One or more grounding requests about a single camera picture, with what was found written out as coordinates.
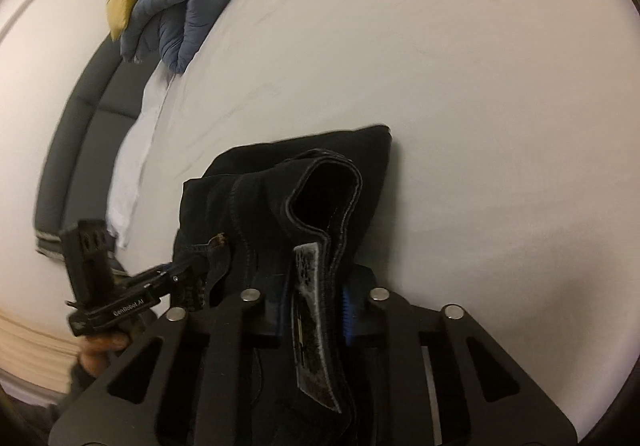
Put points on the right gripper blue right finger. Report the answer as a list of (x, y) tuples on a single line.
[(437, 377)]

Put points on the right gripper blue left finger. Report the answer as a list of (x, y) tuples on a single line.
[(190, 379)]

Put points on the person's left hand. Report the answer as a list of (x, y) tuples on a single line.
[(95, 351)]

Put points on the white pillow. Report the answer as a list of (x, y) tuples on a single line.
[(130, 161)]

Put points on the black denim pants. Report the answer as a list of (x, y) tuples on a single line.
[(287, 218)]

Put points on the white bed mattress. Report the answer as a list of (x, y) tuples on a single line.
[(513, 187)]

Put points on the dark grey padded headboard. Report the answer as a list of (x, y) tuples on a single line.
[(77, 174)]

